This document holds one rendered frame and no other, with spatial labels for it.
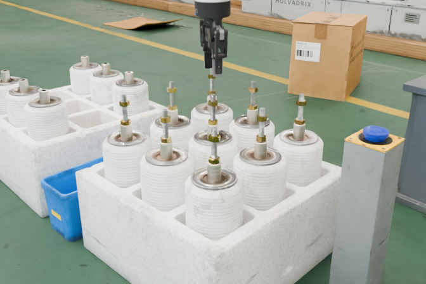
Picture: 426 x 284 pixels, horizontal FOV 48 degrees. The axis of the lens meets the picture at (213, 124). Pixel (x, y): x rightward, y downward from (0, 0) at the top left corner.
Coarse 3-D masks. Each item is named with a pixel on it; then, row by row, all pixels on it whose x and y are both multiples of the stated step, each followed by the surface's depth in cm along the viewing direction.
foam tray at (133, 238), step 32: (96, 192) 91; (128, 192) 88; (288, 192) 90; (320, 192) 89; (96, 224) 95; (128, 224) 86; (160, 224) 78; (256, 224) 78; (288, 224) 83; (320, 224) 92; (128, 256) 89; (160, 256) 81; (192, 256) 74; (224, 256) 72; (256, 256) 78; (288, 256) 86; (320, 256) 96
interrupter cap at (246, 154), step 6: (246, 150) 87; (252, 150) 87; (270, 150) 87; (276, 150) 87; (240, 156) 84; (246, 156) 85; (252, 156) 85; (270, 156) 85; (276, 156) 85; (246, 162) 83; (252, 162) 82; (258, 162) 82; (264, 162) 82; (270, 162) 82; (276, 162) 83
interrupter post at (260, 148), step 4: (256, 144) 84; (260, 144) 83; (264, 144) 83; (256, 148) 84; (260, 148) 84; (264, 148) 84; (256, 152) 84; (260, 152) 84; (264, 152) 84; (256, 156) 84; (260, 156) 84; (264, 156) 84
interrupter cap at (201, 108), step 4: (200, 104) 110; (204, 104) 111; (220, 104) 111; (224, 104) 110; (196, 108) 108; (200, 108) 108; (204, 108) 109; (220, 108) 108; (224, 108) 108; (228, 108) 108; (200, 112) 106; (204, 112) 105; (208, 112) 106; (216, 112) 105; (220, 112) 105; (224, 112) 106
